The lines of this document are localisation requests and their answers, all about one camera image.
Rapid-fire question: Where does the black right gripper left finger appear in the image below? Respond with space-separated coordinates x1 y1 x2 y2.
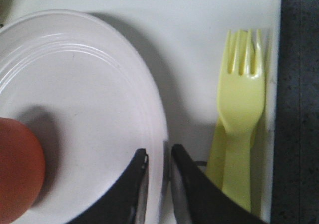
69 149 149 224

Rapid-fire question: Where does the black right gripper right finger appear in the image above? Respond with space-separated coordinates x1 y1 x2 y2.
171 144 264 224

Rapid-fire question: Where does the orange fruit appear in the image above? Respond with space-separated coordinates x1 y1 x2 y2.
0 118 45 224

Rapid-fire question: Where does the white round plate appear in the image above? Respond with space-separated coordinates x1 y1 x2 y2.
0 10 168 224

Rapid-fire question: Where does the white rectangular tray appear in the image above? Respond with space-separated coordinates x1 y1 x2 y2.
0 0 280 224

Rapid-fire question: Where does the yellow plastic utensil under fork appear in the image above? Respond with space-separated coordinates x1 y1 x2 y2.
205 119 256 189

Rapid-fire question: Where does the yellow plastic fork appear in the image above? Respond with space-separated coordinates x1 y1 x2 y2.
217 30 265 211

